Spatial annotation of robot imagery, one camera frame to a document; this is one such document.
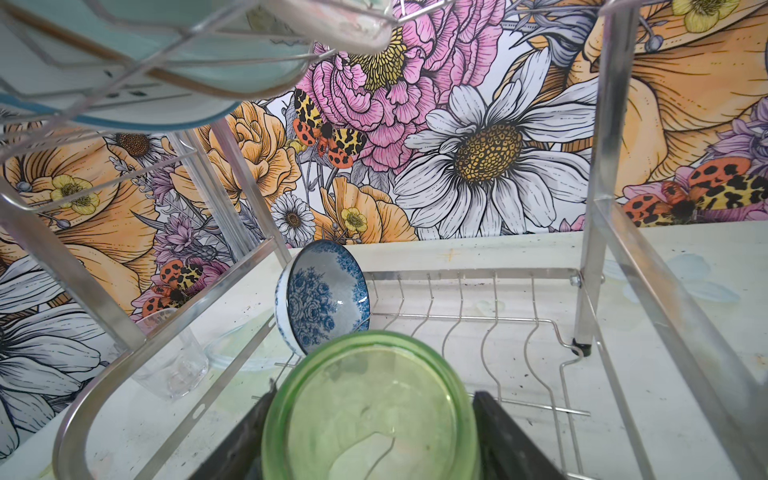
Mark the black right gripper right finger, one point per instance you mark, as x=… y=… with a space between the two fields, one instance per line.
x=507 y=453

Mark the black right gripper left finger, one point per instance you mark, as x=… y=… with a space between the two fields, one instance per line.
x=239 y=455

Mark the clear plastic tumbler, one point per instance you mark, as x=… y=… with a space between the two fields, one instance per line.
x=176 y=369

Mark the green plastic tumbler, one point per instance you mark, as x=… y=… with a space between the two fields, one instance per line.
x=371 y=405

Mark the blue white ceramic bowl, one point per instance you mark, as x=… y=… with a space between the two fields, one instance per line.
x=321 y=295

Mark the cream floral plate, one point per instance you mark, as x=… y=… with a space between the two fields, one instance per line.
x=356 y=27

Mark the steel two-tier dish rack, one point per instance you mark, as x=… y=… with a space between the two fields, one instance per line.
x=518 y=180

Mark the white plate red pattern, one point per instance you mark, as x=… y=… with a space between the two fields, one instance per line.
x=150 y=107

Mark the pale green plate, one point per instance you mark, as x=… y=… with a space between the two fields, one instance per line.
x=226 y=49

